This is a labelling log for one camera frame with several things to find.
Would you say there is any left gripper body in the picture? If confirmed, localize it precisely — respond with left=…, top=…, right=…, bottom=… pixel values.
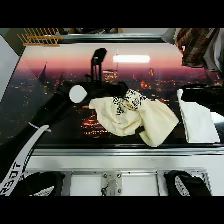
left=97, top=81, right=130, bottom=100

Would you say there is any cream printed T-shirt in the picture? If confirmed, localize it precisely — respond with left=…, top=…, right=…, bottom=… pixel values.
left=88, top=88, right=180, bottom=148

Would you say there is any white garment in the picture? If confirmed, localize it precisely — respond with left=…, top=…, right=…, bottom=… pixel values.
left=176, top=88, right=222, bottom=144

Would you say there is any checked shirt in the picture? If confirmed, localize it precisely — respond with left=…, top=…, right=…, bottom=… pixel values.
left=174, top=28, right=219, bottom=69

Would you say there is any yellow wooden rack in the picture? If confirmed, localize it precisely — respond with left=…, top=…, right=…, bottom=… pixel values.
left=17, top=28, right=64, bottom=47

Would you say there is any silver frame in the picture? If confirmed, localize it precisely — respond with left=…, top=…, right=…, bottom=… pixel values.
left=24, top=32, right=224, bottom=197

